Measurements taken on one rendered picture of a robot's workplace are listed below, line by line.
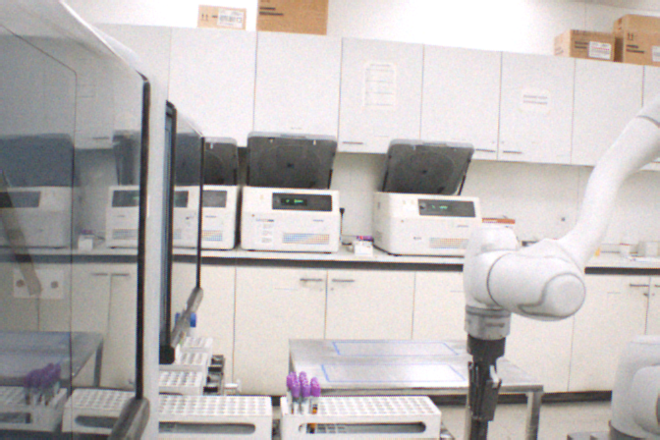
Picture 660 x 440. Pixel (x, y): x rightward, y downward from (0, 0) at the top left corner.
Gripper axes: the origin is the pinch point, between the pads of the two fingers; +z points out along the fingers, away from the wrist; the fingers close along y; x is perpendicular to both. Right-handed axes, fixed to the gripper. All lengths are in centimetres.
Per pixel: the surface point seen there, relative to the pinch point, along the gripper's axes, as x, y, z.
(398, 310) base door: 39, -229, 21
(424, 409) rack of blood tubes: -12.0, 1.4, -6.1
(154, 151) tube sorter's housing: -61, 18, -52
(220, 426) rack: -51, -4, -1
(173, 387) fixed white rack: -61, -10, -6
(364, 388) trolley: -18.7, -24.6, -1.5
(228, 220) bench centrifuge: -59, -229, -27
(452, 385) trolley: 2.6, -25.2, -1.8
